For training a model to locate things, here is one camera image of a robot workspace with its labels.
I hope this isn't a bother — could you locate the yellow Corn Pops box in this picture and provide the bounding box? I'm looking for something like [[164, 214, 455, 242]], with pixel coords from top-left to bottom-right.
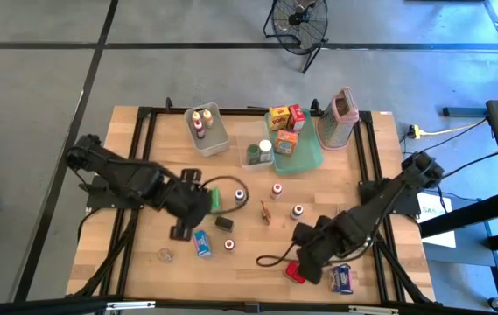
[[268, 105, 291, 131]]

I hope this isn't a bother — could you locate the white-lid spice jar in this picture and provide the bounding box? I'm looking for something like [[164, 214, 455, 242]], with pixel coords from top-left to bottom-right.
[[258, 138, 274, 164]]

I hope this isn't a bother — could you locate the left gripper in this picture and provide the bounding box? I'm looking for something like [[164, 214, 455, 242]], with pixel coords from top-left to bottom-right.
[[160, 168, 213, 242]]

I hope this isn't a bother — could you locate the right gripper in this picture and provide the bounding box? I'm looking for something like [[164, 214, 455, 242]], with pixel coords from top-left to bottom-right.
[[294, 222, 335, 285]]

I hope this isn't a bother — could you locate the white paper sheet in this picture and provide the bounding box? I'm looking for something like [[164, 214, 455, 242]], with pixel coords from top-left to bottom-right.
[[417, 192, 457, 249]]

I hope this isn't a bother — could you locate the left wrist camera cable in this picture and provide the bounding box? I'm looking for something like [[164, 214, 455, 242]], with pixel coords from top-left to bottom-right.
[[198, 174, 251, 216]]

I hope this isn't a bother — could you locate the green-lid spice jar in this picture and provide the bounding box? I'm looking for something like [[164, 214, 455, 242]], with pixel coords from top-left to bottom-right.
[[247, 143, 262, 166]]

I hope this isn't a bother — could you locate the small red box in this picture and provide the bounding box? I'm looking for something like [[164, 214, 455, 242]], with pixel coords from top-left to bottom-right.
[[284, 261, 305, 284]]

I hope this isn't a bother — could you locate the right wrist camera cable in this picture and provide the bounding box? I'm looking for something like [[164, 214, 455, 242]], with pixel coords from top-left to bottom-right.
[[255, 241, 302, 269]]

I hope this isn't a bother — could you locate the yellow extension cord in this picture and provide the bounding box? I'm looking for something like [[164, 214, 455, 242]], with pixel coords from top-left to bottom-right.
[[408, 117, 490, 140]]

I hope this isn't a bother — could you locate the green Apple Jacks box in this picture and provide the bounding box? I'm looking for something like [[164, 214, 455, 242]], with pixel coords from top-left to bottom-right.
[[210, 186, 223, 214]]

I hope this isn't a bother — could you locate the orange Mini Wheats box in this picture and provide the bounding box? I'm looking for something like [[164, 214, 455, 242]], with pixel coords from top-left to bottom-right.
[[273, 129, 299, 157]]

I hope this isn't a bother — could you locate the dark blue cereal box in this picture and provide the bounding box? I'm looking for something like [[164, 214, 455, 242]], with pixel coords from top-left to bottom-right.
[[327, 263, 354, 296]]

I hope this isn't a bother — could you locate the pink-handled box grater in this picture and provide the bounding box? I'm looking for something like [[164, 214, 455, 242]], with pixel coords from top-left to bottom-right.
[[316, 86, 361, 151]]

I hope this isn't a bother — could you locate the blue Rice Krispies box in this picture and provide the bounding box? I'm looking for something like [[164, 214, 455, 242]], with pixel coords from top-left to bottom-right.
[[191, 228, 214, 259]]

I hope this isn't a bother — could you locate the red cereal box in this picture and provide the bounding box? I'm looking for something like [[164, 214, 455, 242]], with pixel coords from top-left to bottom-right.
[[287, 103, 306, 133]]

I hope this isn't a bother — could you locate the teal plastic tray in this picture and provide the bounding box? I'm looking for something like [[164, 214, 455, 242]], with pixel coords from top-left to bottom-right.
[[264, 107, 325, 175]]

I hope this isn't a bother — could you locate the black metal beam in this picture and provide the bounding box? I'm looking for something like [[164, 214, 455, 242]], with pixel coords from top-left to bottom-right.
[[418, 191, 498, 240]]

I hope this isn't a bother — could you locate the clear plastic container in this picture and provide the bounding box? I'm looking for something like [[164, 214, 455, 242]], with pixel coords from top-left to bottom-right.
[[235, 121, 276, 172]]

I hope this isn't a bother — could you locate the grey plastic bin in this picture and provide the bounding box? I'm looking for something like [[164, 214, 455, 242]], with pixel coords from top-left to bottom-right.
[[183, 101, 231, 158]]

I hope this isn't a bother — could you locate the black aluminium table frame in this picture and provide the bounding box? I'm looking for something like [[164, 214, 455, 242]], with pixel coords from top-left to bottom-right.
[[67, 96, 438, 306]]

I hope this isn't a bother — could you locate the black floor fan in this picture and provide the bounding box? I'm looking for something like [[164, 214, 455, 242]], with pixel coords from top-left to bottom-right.
[[262, 0, 330, 74]]

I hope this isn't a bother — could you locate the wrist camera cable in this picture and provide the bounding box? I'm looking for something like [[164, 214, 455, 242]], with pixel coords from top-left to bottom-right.
[[255, 241, 302, 269], [198, 174, 251, 216]]

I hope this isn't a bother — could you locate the blue metal bar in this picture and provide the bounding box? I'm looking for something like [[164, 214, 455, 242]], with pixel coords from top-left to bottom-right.
[[442, 106, 488, 118]]

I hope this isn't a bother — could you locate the dark green small box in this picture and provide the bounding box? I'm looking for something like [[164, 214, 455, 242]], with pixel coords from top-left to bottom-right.
[[214, 214, 235, 233]]

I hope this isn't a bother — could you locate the black camera gantry beam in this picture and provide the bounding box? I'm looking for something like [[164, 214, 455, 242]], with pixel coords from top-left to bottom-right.
[[0, 295, 440, 315]]

